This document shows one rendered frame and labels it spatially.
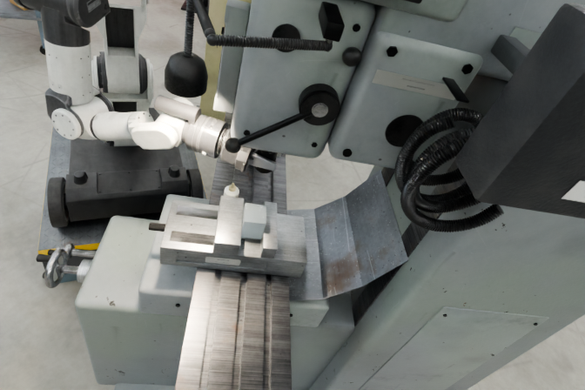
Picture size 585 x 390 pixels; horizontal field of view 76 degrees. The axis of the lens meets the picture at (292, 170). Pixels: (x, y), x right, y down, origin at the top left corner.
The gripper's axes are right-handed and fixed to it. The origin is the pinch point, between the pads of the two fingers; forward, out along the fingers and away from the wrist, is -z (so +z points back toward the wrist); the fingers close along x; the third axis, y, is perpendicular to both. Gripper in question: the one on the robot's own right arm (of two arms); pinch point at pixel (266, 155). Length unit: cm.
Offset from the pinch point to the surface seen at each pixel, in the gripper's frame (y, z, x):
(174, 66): -23.1, 16.3, -13.9
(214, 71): 75, 70, 159
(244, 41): -35.3, 2.9, -23.7
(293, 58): -28.9, -1.8, -9.8
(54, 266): 52, 51, -16
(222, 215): 16.1, 6.0, -7.5
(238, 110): -16.8, 5.5, -10.8
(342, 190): 124, -42, 140
